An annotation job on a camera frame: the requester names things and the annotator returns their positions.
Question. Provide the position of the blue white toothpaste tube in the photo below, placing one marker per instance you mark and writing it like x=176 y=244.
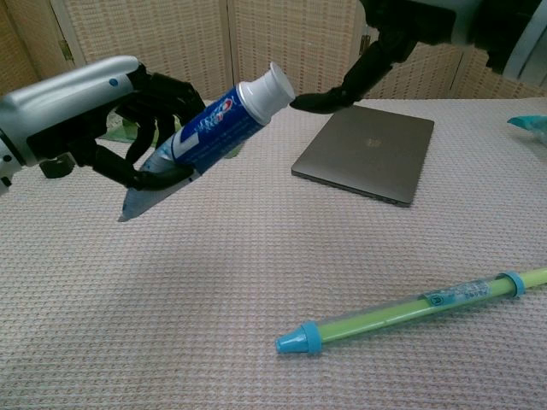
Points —
x=222 y=124

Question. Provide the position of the teal plastic snack bag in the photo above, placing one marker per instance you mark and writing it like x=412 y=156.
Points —
x=532 y=126

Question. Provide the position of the pink woven tablecloth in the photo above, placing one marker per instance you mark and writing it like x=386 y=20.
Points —
x=213 y=299

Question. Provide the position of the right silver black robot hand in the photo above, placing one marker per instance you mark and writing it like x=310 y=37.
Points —
x=397 y=25

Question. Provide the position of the grey closed laptop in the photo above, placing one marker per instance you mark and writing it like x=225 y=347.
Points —
x=367 y=154

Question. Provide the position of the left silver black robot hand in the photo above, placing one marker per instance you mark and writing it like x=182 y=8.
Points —
x=68 y=111

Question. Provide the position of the green blue toy syringe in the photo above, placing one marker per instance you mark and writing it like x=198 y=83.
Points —
x=384 y=318

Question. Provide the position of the woven bamboo folding screen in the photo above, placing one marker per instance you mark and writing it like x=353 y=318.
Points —
x=278 y=34

